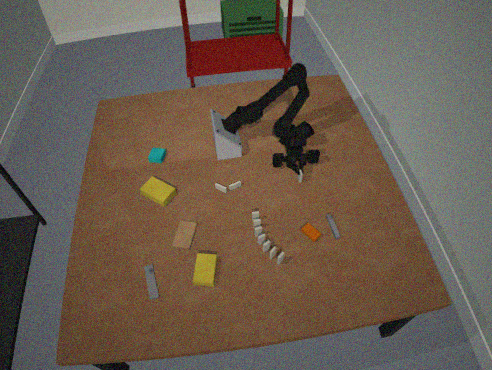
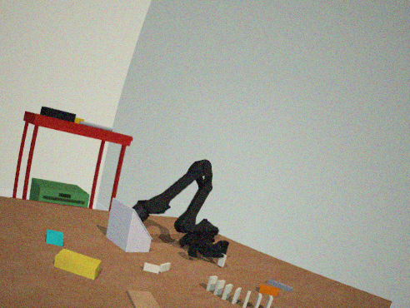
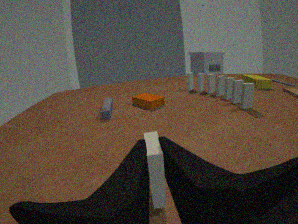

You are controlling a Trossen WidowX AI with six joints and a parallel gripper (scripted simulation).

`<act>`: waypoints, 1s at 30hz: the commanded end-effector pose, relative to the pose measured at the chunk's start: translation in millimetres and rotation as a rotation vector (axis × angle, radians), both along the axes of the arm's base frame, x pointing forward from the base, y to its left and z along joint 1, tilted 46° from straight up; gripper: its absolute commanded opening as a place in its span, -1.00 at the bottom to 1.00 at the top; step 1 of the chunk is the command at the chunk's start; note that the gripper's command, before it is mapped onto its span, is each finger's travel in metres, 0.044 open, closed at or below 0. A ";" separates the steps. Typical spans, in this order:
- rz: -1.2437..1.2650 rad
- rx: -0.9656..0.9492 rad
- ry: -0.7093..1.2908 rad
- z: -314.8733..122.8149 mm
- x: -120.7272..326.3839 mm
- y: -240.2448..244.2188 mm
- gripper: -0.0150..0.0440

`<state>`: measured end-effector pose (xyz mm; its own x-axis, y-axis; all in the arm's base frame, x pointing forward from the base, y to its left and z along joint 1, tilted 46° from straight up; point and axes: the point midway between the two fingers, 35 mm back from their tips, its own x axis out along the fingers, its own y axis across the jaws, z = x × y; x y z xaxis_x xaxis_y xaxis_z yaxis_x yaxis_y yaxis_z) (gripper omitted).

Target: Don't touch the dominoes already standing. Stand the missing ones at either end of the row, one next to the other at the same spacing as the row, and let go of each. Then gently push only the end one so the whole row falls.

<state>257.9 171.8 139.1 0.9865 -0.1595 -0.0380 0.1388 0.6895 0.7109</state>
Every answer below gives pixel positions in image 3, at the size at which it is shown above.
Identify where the yellow rectangular block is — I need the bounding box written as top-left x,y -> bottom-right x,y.
241,73 -> 271,89

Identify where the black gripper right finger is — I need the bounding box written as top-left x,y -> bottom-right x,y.
158,136 -> 298,224

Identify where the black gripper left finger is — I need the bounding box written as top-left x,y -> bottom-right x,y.
9,139 -> 149,224

